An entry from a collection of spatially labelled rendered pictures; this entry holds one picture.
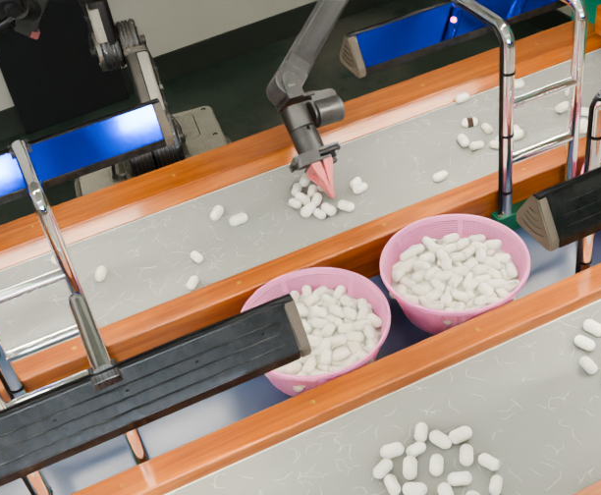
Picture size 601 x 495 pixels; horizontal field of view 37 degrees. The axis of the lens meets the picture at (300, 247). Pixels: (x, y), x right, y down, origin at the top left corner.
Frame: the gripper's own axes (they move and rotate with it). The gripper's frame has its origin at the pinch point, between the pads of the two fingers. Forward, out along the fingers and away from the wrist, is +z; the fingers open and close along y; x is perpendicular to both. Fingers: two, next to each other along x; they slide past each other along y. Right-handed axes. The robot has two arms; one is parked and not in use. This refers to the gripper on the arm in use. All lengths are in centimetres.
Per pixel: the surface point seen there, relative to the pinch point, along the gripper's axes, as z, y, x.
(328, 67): -88, 75, 168
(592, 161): 20, 27, -46
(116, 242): -8.9, -42.7, 10.4
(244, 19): -125, 54, 179
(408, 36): -15.7, 16.1, -28.9
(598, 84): -2, 69, 4
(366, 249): 14.7, -1.4, -10.2
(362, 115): -17.2, 18.6, 13.1
